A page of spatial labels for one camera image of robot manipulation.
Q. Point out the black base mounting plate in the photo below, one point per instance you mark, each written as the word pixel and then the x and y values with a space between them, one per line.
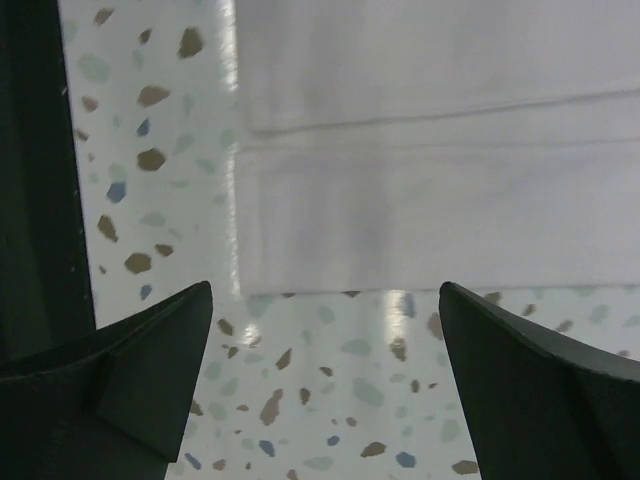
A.
pixel 46 295

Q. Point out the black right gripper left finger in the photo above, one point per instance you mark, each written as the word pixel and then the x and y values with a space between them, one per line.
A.
pixel 111 405

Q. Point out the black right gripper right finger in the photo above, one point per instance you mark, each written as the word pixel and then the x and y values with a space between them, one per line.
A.
pixel 539 404

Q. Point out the white t shirt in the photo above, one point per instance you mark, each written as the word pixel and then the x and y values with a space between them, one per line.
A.
pixel 403 144

